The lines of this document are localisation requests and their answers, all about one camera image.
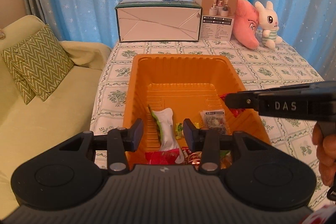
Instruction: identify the white bunny plush toy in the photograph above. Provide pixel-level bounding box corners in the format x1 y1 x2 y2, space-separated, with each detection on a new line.
255 1 282 49

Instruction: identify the pink star plush toy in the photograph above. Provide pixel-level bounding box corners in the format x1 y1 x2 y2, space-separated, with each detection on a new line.
232 0 259 50

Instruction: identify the green chevron cushion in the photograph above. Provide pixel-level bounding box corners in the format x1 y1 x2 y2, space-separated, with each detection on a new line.
1 24 74 104

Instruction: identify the clear printed snack packet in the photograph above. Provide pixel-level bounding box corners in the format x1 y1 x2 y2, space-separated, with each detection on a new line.
201 109 227 135

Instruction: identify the orange plastic tray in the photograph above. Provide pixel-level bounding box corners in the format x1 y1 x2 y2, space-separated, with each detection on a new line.
123 54 270 167

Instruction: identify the tall humidifier product box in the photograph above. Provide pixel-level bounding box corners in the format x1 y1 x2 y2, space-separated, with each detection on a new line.
194 0 238 41

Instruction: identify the small red candy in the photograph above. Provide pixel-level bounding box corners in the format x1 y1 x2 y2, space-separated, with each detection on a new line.
219 94 245 118

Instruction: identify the white flat cardboard box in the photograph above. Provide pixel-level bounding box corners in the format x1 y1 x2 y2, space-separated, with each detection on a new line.
115 0 202 42

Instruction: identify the light green sofa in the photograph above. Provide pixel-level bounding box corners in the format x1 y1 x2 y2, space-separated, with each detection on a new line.
0 14 112 214

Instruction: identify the green floral tablecloth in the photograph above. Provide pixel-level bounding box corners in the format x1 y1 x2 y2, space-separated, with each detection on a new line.
90 39 331 210

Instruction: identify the large red snack packet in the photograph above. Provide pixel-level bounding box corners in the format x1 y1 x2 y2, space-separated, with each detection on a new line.
145 148 185 165

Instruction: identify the yellow candy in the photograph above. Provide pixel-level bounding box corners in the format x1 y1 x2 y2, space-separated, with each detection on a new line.
175 123 184 139

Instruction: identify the white green snack packet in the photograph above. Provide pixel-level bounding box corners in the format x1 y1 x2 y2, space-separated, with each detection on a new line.
148 106 183 154

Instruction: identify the person's right hand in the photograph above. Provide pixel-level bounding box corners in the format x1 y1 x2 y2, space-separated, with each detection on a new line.
312 123 336 187

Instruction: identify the red gold foil candy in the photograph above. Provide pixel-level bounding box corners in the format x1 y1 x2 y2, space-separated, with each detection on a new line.
182 147 202 170

